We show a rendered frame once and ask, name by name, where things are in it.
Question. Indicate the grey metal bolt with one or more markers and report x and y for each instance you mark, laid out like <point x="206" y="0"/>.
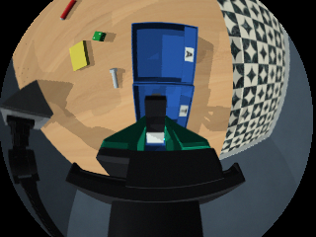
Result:
<point x="114" y="74"/>

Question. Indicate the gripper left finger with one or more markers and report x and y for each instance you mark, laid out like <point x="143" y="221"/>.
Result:
<point x="128" y="137"/>

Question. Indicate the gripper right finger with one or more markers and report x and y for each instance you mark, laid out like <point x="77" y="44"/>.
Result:
<point x="181" y="137"/>

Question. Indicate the yellow sticky note pad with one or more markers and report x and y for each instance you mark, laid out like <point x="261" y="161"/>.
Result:
<point x="79" y="55"/>

